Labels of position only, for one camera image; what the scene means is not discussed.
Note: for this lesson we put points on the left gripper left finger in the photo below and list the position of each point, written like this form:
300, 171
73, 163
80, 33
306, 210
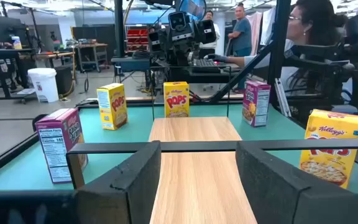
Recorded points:
104, 199

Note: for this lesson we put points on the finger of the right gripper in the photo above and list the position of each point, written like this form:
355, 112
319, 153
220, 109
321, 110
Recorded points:
157, 42
207, 31

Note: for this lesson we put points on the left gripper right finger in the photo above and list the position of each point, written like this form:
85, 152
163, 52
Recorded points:
291, 202

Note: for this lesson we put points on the yellow Corn Pops cereal box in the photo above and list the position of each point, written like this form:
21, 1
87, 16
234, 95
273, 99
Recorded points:
328, 124
176, 99
112, 105

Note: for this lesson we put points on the purple Raisin Bran cereal box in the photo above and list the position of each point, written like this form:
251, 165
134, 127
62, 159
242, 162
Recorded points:
255, 102
54, 149

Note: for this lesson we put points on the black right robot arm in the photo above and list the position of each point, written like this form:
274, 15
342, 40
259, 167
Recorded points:
179, 56

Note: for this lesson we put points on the person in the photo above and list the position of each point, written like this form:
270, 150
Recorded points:
209, 15
242, 34
315, 25

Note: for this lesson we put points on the red storage bin rack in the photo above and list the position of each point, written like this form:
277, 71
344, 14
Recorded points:
137, 37

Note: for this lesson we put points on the black keyboard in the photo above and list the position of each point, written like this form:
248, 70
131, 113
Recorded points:
205, 63

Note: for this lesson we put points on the blue workbench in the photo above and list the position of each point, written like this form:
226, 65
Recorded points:
129, 63

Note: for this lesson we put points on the black keyboard desk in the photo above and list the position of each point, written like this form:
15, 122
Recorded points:
179, 76

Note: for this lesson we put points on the black pillar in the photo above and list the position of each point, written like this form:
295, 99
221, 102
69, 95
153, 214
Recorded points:
119, 28

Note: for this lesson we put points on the pink cloth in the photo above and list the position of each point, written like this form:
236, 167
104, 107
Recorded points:
254, 31

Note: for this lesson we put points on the white cloth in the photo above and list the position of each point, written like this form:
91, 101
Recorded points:
267, 25

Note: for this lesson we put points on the green table mat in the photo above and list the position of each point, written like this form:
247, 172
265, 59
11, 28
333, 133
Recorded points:
120, 137

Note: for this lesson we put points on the wooden workbench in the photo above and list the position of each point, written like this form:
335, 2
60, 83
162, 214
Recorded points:
92, 53

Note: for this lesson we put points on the black rig support strut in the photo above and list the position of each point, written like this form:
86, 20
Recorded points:
278, 46

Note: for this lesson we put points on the black waste bin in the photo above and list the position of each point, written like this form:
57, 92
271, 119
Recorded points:
64, 79

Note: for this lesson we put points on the black table clamp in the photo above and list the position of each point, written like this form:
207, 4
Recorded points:
40, 121

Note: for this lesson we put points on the white panel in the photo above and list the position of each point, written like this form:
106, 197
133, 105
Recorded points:
283, 99

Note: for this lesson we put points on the white trash bin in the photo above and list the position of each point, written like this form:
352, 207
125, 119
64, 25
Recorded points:
43, 85

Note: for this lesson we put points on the yellow labelled bottle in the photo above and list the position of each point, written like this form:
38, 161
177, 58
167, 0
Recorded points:
16, 43

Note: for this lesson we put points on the black monitor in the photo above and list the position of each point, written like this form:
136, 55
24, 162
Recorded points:
3, 28

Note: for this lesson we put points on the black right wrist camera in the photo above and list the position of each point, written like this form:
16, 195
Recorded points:
178, 21

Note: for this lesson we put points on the wooden shelf with black frame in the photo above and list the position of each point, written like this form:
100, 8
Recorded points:
194, 137

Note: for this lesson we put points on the black table frame rail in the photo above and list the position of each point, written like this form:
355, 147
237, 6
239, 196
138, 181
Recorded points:
11, 158

